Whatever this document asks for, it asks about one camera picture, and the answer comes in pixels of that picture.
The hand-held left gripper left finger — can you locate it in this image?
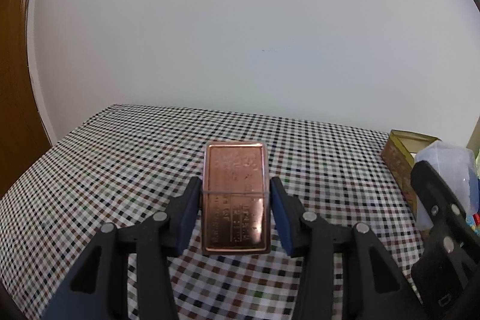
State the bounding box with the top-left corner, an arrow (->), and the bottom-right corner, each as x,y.
45,175 -> 203,320

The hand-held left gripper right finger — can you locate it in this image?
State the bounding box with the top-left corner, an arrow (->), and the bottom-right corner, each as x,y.
270,177 -> 428,320

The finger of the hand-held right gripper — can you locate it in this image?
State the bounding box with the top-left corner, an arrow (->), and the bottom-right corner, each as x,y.
464,170 -> 480,216
410,160 -> 480,268

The clear plastic box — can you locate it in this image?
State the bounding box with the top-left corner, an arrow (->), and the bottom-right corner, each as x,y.
414,142 -> 480,231

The gold patterned tin box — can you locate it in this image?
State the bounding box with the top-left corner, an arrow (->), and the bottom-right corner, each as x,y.
382,130 -> 441,216

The copper-coloured tin case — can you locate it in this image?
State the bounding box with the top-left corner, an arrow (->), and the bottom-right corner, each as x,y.
202,141 -> 271,255

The checkered tablecloth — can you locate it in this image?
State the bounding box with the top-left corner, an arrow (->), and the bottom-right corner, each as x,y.
0,103 -> 428,320

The wooden door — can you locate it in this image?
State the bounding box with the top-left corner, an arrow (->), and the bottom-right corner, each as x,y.
0,0 -> 53,199

